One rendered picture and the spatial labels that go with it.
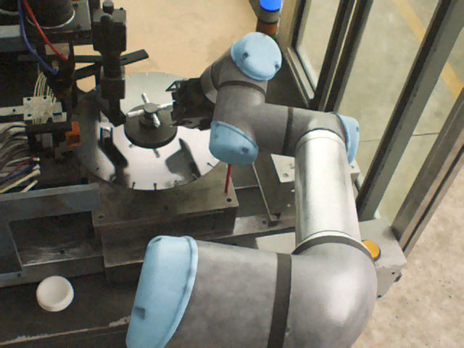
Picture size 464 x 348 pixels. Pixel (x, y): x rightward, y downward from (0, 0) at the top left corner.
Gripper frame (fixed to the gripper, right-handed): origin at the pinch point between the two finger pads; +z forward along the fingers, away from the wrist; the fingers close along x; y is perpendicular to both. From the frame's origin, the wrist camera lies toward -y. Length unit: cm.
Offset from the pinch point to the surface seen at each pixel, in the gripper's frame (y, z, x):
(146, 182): 10.7, 0.1, 11.7
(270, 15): -18.7, -9.8, -17.9
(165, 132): 3.7, 2.9, 1.6
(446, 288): -115, 56, 55
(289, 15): -46, 20, -32
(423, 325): -99, 54, 65
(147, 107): 7.2, 1.5, -3.4
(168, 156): 4.8, 1.3, 7.0
